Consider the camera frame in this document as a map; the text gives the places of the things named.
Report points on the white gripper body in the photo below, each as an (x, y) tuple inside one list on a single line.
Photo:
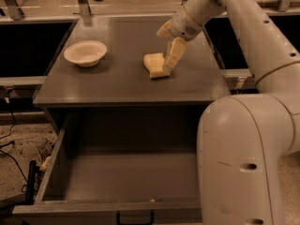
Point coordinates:
[(184, 24)]

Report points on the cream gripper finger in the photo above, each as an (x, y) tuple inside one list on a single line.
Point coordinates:
[(175, 51), (164, 30)]

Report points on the yellow sponge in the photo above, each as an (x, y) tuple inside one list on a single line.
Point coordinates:
[(154, 64)]

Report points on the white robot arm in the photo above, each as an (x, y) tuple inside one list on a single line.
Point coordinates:
[(241, 137)]

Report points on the grey drawer cabinet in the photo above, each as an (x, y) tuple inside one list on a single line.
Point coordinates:
[(120, 78)]

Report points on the open grey top drawer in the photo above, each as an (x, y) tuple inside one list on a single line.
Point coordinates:
[(105, 162)]

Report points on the white paper bowl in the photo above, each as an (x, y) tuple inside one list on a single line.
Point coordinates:
[(85, 54)]

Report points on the metal post centre left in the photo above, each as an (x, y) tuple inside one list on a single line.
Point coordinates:
[(84, 8)]

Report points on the metal post far left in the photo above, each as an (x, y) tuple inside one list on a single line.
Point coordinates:
[(14, 11)]

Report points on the black drawer handle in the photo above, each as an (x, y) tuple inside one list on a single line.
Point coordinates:
[(138, 218)]

